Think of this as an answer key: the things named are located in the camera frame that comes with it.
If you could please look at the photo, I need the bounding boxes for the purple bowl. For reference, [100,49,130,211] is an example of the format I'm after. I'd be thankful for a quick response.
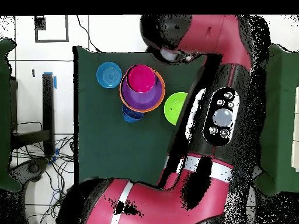
[120,69,164,111]

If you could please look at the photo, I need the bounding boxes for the light green bowl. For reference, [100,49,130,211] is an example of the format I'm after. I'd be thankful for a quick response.
[164,92,189,126]

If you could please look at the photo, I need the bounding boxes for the large orange bowl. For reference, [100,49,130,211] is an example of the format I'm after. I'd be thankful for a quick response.
[119,67,166,113]

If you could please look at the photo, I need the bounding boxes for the red-pink bowl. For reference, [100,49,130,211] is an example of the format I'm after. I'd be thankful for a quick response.
[126,64,157,93]

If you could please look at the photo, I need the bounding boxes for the dark blue bowl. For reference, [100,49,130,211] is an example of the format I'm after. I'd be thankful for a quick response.
[121,104,144,124]

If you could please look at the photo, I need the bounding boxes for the dark green tablecloth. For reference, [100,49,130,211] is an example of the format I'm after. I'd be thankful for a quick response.
[73,45,208,187]

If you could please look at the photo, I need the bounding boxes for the light blue bowl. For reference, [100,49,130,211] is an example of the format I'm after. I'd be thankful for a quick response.
[96,61,123,89]

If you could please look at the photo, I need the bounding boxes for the black metal stand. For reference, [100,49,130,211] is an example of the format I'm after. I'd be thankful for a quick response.
[9,72,55,157]

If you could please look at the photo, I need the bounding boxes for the green cloth side table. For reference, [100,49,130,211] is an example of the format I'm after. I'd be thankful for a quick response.
[0,38,23,193]
[253,44,299,197]

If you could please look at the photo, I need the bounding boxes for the white boxes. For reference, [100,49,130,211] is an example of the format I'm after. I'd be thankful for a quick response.
[291,86,299,169]

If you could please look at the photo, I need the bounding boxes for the tangle of cables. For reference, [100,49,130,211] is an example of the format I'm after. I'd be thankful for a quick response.
[10,135,75,224]

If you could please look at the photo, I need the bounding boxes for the thin black floor cable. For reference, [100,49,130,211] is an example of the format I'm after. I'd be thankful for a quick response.
[76,15,101,53]

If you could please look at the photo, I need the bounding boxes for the black square frame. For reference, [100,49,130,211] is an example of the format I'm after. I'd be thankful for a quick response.
[34,15,70,43]

